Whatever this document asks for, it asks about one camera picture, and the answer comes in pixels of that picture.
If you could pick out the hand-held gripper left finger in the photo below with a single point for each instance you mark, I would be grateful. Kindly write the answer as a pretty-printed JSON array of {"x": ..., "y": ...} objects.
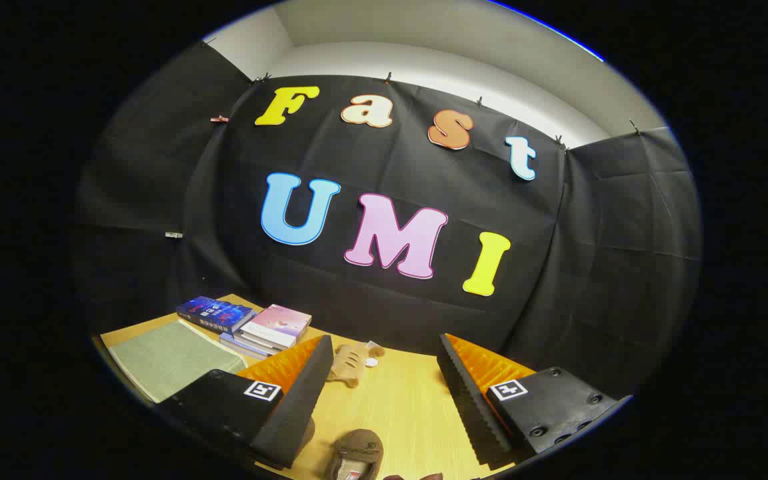
[{"x": 300, "y": 400}]

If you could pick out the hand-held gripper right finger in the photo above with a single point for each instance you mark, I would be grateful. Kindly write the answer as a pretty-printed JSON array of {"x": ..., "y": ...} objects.
[{"x": 467, "y": 400}]

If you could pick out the pale green fabric storage box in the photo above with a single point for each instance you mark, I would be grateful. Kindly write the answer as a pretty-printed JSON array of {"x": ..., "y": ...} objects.
[{"x": 164, "y": 360}]

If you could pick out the tan bread-shaped plush toy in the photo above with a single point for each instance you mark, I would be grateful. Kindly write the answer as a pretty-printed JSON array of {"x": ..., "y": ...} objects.
[{"x": 350, "y": 363}]

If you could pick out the pale blue book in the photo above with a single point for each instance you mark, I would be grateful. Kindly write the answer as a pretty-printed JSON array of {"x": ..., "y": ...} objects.
[{"x": 247, "y": 346}]

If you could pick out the pink cover book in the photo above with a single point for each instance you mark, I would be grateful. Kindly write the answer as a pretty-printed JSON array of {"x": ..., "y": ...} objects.
[{"x": 277, "y": 323}]

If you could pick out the dark blue cover book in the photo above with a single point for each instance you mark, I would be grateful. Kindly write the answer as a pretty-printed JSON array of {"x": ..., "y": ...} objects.
[{"x": 214, "y": 313}]

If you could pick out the black backdrop cloth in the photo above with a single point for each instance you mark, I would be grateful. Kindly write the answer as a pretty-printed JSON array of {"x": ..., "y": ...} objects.
[{"x": 384, "y": 160}]

